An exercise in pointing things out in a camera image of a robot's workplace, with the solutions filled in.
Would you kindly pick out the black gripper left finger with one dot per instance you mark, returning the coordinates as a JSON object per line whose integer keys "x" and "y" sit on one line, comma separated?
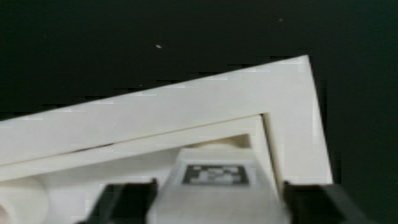
{"x": 123, "y": 204}

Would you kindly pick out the white table leg with tag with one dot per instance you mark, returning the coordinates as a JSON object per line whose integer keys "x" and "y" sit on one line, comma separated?
{"x": 219, "y": 191}

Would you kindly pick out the white square tabletop part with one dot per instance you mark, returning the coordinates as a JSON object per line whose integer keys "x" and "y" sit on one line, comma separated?
{"x": 48, "y": 198}

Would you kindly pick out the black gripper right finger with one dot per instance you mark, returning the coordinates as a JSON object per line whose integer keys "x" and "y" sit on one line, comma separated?
{"x": 320, "y": 205}

